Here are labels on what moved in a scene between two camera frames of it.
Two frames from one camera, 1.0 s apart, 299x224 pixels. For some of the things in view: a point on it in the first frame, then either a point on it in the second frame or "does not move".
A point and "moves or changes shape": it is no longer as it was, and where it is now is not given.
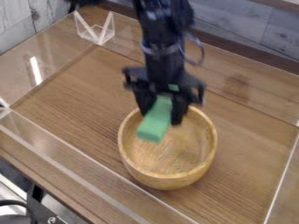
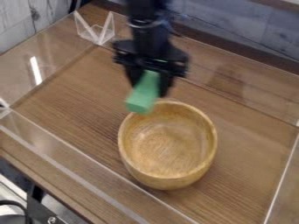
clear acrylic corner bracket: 96,33 does not move
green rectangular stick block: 154,125 moves or changes shape
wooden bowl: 178,163 does not move
